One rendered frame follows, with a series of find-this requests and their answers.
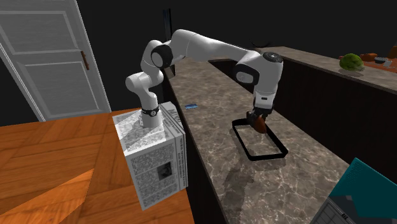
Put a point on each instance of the brown oval object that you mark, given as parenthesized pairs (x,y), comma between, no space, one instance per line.
(260,124)

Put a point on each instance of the newspaper patterned robot stand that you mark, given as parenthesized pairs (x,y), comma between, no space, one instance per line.
(155,158)

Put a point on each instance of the small blue flat card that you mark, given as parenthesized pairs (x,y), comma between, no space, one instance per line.
(191,106)

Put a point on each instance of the black rectangular tray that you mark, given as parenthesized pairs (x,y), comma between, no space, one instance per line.
(280,152)

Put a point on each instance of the green round melon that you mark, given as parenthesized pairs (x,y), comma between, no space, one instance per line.
(351,62)

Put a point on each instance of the white panelled door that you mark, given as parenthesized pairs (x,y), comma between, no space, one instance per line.
(52,62)

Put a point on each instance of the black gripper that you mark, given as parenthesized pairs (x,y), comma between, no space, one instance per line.
(257,112)

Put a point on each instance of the dark grey small bowl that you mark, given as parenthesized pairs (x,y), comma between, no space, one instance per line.
(380,60)

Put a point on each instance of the teal laptop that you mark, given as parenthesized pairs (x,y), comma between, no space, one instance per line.
(363,192)

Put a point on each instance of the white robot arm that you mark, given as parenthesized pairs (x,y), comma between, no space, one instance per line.
(198,46)

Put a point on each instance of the orange brown block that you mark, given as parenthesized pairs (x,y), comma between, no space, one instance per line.
(368,57)

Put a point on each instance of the small grey flat card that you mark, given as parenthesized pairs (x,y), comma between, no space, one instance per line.
(387,63)

